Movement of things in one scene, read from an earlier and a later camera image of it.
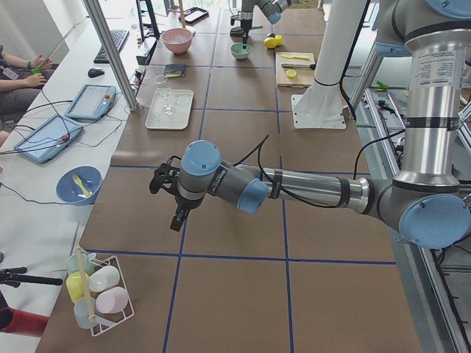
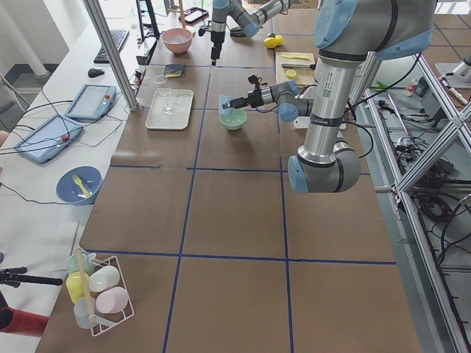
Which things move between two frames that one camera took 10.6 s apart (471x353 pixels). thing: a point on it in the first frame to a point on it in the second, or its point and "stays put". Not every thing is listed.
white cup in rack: (104, 277) stays put
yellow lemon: (270, 43) stays put
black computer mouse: (95, 73) stays put
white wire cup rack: (97, 291) stays put
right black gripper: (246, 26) to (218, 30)
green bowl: (238, 51) to (234, 121)
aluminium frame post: (101, 23) stays put
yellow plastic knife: (304, 57) stays put
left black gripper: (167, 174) to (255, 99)
